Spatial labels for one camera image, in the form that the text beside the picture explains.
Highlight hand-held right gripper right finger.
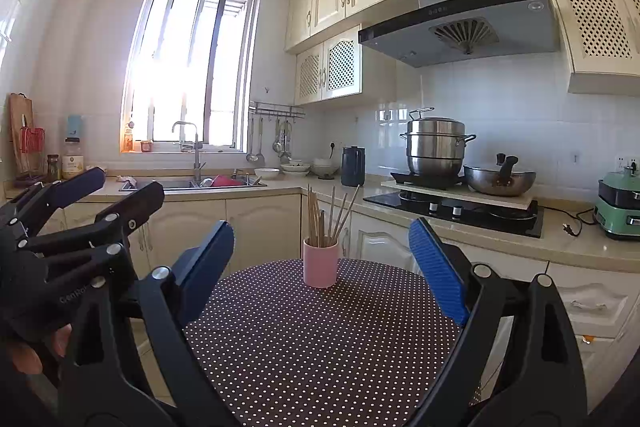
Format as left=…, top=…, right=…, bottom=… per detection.
left=408, top=217, right=588, bottom=427

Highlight red wire rack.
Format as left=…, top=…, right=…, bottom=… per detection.
left=20, top=127, right=46, bottom=154

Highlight steel wok with black handle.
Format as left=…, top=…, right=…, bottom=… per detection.
left=463, top=153, right=537, bottom=198

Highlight wooden cutting board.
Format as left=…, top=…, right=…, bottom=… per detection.
left=9, top=93, right=35, bottom=176

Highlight dark blue kettle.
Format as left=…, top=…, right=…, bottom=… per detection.
left=341, top=146, right=367, bottom=188

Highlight green electric cooker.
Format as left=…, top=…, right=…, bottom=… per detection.
left=594, top=171, right=640, bottom=241

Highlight black pot stand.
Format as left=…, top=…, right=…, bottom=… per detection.
left=391, top=171, right=467, bottom=189

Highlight metal ladle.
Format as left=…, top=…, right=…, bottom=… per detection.
left=244, top=116, right=261, bottom=163

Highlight kitchen window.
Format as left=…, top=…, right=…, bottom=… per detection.
left=120, top=0, right=256, bottom=154

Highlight pink cup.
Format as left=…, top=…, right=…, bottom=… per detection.
left=303, top=237, right=342, bottom=289

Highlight grey range hood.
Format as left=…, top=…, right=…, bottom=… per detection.
left=357, top=0, right=561, bottom=69

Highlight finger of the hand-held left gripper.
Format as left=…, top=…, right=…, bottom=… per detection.
left=20, top=180, right=165, bottom=302
left=0, top=166, right=107, bottom=239

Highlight glass jar with black lid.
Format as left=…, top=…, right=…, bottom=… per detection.
left=61, top=137, right=85, bottom=180

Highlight stack of white bowls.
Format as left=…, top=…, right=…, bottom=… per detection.
left=311, top=157, right=341, bottom=178

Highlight metal sink faucet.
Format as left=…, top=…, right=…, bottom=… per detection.
left=171, top=121, right=207, bottom=182

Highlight bundle of wooden chopsticks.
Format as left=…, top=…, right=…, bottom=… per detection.
left=306, top=184, right=361, bottom=241

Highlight person's left hand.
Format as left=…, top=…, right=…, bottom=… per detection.
left=10, top=324, right=74, bottom=376

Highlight black glass gas stove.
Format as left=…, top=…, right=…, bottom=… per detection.
left=363, top=189, right=545, bottom=239

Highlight steel steamer pot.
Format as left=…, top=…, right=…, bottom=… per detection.
left=399, top=108, right=477, bottom=178

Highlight black power cable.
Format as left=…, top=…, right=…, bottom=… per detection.
left=542, top=207, right=599, bottom=238

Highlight brown polka dot tablecloth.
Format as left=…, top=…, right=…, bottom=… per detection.
left=182, top=258, right=483, bottom=427

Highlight cream lower cabinets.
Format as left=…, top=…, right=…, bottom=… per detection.
left=0, top=194, right=640, bottom=408

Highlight small cream lattice door cabinet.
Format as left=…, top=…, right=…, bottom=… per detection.
left=294, top=24, right=396, bottom=106

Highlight large cream lattice door cabinet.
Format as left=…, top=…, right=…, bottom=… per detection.
left=542, top=0, right=640, bottom=96

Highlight metal utensil rail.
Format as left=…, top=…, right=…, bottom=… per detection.
left=248, top=101, right=306, bottom=120

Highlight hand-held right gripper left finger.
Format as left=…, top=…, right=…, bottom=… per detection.
left=57, top=220, right=236, bottom=427

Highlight steel kitchen sink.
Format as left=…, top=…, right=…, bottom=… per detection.
left=119, top=177, right=268, bottom=192

